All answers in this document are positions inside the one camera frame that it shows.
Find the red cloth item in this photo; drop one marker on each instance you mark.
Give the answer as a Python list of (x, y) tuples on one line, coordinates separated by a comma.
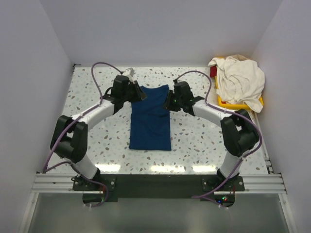
[(213, 71)]

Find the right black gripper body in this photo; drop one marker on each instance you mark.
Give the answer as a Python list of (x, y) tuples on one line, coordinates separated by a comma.
[(173, 102)]

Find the aluminium frame rail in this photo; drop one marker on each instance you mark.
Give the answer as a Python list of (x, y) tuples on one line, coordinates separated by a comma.
[(190, 171)]

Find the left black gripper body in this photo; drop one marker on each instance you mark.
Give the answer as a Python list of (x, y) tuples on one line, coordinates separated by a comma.
[(132, 94)]

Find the yellow plastic tray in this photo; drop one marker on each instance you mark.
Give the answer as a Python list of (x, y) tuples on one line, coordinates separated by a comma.
[(233, 106)]

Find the cream white t shirt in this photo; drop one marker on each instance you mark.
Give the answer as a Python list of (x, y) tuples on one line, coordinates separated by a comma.
[(240, 82)]

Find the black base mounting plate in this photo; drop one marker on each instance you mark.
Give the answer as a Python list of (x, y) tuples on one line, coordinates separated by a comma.
[(158, 187)]

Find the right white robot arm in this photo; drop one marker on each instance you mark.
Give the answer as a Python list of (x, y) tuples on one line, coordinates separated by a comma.
[(240, 135)]

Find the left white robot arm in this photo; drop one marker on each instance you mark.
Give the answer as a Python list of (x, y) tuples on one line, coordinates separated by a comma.
[(70, 136)]

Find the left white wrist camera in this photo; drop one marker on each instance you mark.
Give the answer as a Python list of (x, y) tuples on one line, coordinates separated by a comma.
[(129, 73)]

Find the blue mickey t shirt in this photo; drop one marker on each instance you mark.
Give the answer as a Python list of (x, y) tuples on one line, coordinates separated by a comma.
[(150, 123)]

